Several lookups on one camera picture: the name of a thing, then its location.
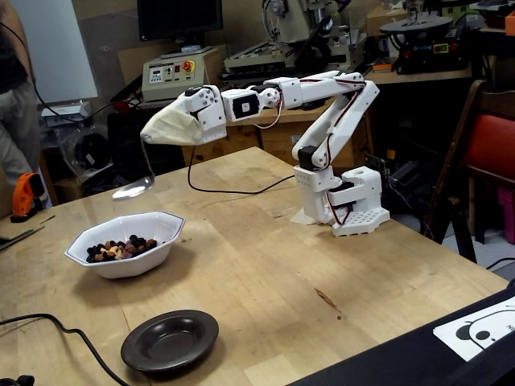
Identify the clear plastic bag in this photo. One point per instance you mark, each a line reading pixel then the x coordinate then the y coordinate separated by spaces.
pixel 88 149

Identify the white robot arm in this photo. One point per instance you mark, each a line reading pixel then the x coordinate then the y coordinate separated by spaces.
pixel 346 120

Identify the small orange box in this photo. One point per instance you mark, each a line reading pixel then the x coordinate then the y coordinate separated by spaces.
pixel 382 66

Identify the small red clip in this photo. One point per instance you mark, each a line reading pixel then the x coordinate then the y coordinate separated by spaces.
pixel 120 106

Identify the beige milling machine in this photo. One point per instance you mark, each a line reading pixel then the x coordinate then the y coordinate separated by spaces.
pixel 297 24

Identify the flat metal ruler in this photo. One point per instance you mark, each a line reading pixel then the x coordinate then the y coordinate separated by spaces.
pixel 20 237

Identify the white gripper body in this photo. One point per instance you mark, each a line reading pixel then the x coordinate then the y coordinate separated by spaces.
pixel 210 117

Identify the orange power tool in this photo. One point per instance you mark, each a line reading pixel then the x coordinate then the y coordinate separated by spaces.
pixel 24 193

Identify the dark brown plate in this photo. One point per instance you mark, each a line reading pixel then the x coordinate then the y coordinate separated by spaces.
pixel 169 342

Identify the wooden workbench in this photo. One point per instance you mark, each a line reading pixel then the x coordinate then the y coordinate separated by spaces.
pixel 241 138

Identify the black scroll saw machine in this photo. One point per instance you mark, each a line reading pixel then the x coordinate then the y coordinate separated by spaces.
pixel 426 52

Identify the wooden chair with red cushion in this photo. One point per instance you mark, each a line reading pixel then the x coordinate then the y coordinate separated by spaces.
pixel 495 140

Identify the black computer monitor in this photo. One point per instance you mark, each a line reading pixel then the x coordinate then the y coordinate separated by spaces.
pixel 181 18

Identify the white octagonal bowl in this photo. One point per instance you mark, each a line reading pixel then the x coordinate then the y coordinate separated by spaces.
pixel 120 225

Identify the tape-wrapped hinged gripper jaw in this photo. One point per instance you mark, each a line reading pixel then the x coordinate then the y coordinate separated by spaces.
pixel 173 118

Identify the white cardboard box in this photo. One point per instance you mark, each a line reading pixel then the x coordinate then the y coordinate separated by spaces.
pixel 64 110

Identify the white board panel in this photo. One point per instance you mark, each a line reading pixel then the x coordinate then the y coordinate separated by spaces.
pixel 60 48

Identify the white paper wedge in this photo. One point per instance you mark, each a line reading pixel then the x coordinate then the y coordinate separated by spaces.
pixel 301 218

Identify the trail mix pile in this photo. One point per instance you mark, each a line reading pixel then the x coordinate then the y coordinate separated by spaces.
pixel 116 251

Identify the beige control box red button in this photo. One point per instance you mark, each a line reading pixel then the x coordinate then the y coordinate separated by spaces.
pixel 173 80

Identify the person in khaki trousers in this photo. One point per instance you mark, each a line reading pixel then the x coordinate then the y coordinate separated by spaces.
pixel 16 120

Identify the bent metal spoon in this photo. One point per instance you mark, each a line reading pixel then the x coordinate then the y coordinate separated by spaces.
pixel 133 189

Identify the wooden shelf board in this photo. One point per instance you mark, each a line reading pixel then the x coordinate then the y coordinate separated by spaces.
pixel 418 77

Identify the brown cardboard box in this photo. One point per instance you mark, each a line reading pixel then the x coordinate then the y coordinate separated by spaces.
pixel 382 20

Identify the tape-wrapped fixed gripper jaw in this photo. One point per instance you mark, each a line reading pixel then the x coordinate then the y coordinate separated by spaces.
pixel 185 134

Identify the small wooden stick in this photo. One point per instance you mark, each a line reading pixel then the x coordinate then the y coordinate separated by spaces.
pixel 47 219

